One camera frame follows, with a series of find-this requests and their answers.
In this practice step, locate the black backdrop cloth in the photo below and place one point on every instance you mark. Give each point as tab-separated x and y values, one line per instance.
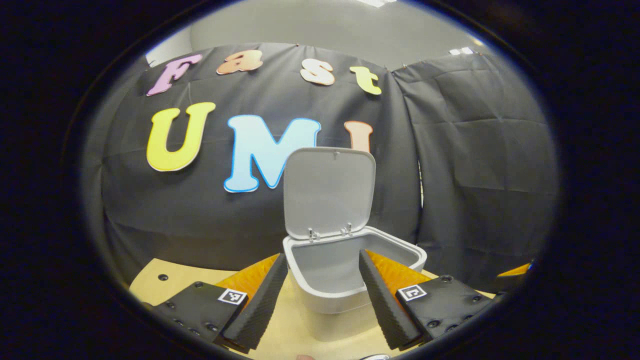
475	175

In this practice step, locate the orange paper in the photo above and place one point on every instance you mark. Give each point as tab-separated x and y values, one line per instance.
305	357

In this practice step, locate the white desktop garbage bin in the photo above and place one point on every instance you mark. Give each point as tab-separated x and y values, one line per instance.
327	195

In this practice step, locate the wooden desktop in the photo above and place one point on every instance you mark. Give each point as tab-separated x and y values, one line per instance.
285	335

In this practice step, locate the ceiling light panel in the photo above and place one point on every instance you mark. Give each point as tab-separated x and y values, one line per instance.
376	2

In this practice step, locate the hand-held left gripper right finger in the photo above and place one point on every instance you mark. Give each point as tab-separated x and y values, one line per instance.
385	305

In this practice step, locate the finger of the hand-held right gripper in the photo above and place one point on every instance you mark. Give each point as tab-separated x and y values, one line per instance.
512	275

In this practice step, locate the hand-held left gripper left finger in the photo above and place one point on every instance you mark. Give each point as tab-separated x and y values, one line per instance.
262	305

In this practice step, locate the small ceiling light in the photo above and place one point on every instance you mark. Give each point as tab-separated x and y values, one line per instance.
461	51

